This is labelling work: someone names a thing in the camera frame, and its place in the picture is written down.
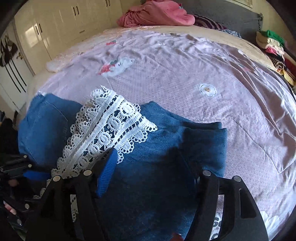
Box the blue lace-trimmed denim pants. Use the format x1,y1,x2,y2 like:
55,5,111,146
18,87,227,240

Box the lilac quilted bedspread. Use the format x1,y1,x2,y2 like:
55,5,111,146
28,30,295,238

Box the cream glossy wardrobe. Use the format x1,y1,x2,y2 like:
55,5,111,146
14,0,123,74

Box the stack of folded clothes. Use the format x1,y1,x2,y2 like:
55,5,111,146
255,30,295,90

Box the striped purple pillow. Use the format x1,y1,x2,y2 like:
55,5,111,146
194,15,226,30

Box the pink crumpled blanket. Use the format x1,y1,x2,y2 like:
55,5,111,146
117,1,195,28

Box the grey padded headboard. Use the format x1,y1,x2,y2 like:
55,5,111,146
180,1,263,42

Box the wall painting with tree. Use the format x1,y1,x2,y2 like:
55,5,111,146
230,0,253,9

